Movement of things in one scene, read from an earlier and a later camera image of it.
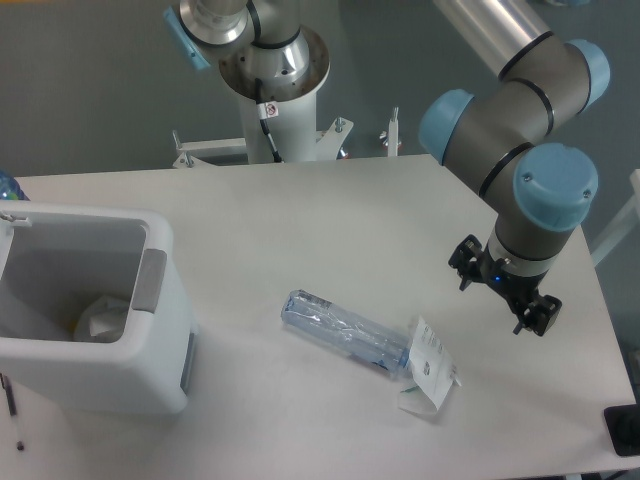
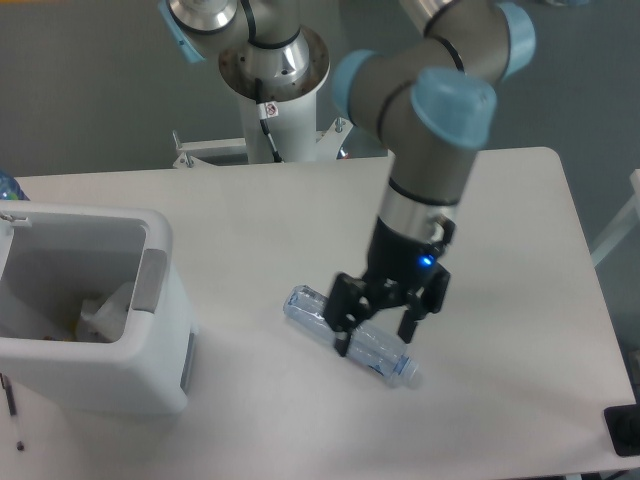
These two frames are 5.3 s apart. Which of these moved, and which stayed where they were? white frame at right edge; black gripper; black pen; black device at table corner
Moved: black gripper
Stayed: white frame at right edge; black device at table corner; black pen
